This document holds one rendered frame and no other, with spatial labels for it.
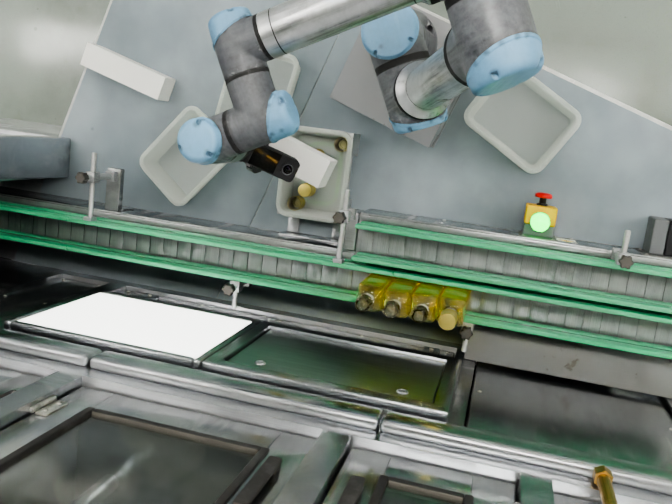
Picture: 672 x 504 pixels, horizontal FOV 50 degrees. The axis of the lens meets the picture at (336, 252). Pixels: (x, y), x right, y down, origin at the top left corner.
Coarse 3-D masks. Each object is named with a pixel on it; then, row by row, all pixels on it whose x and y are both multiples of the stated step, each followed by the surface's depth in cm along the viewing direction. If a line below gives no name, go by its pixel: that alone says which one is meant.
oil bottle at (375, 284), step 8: (368, 280) 155; (376, 280) 156; (384, 280) 157; (392, 280) 162; (360, 288) 150; (368, 288) 150; (376, 288) 150; (384, 288) 152; (376, 296) 149; (376, 304) 149
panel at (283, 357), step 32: (256, 320) 167; (128, 352) 138; (160, 352) 137; (224, 352) 142; (256, 352) 146; (288, 352) 149; (320, 352) 152; (352, 352) 154; (384, 352) 157; (416, 352) 158; (288, 384) 131; (320, 384) 131; (352, 384) 135; (384, 384) 137; (416, 384) 139; (448, 384) 140; (448, 416) 126
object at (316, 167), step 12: (276, 144) 147; (288, 144) 146; (300, 144) 147; (300, 156) 146; (312, 156) 145; (324, 156) 147; (300, 168) 146; (312, 168) 146; (324, 168) 145; (312, 180) 146; (324, 180) 148
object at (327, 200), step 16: (304, 128) 173; (320, 128) 173; (320, 144) 180; (352, 144) 171; (336, 176) 180; (288, 192) 181; (320, 192) 182; (336, 192) 181; (288, 208) 181; (304, 208) 183; (320, 208) 182; (336, 208) 181
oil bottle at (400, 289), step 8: (400, 280) 161; (408, 280) 162; (392, 288) 151; (400, 288) 152; (408, 288) 153; (384, 296) 149; (392, 296) 148; (400, 296) 148; (408, 296) 149; (384, 304) 149; (408, 304) 149; (400, 312) 148; (408, 312) 150
